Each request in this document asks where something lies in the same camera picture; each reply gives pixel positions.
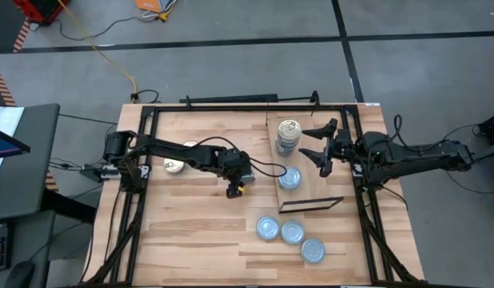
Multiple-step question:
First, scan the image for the long black bar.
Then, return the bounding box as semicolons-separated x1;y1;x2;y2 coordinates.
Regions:
179;94;279;104

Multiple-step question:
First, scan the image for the black aluminium rig frame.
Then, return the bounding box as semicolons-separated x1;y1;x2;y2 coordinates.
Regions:
85;104;428;287

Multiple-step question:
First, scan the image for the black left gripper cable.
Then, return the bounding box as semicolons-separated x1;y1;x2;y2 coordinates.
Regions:
188;135;288;179

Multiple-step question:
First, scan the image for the black monitor blue screen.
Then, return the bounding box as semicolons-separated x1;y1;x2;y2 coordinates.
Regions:
0;125;32;160

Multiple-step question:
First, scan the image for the thin wooden board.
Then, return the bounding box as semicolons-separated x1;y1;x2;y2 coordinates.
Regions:
265;90;345;214

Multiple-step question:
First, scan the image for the black cable coil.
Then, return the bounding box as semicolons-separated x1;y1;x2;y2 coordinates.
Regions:
129;89;160;104

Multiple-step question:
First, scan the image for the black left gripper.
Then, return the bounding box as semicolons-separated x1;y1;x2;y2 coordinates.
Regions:
220;147;255;200

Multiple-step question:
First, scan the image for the black floor cable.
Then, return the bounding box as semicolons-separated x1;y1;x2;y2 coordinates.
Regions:
30;14;170;42

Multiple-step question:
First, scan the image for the red black equipment case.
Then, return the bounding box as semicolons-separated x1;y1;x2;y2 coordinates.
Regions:
12;0;71;26

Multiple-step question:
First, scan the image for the grey side desk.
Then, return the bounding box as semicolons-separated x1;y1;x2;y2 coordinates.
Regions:
0;210;58;288
0;102;62;222

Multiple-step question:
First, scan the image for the yellow floor cable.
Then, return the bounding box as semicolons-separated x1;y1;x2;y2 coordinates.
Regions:
57;0;139;94

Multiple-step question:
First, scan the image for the black metal stand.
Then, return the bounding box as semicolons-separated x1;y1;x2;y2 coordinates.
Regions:
472;110;494;147

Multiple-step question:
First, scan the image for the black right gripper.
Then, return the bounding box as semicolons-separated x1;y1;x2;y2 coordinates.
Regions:
298;118;357;178

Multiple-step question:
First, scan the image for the white paper sheet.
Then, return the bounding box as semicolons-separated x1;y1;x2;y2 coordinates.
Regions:
0;106;26;178

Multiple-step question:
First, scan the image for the black computer mouse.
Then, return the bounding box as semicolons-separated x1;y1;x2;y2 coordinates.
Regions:
4;259;35;288

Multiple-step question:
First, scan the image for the orange box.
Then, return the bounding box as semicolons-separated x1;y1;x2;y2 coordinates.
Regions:
135;0;164;14

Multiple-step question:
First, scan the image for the dark mat hazard-striped edge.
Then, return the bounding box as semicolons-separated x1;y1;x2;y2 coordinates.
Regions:
0;0;32;54
0;70;18;107

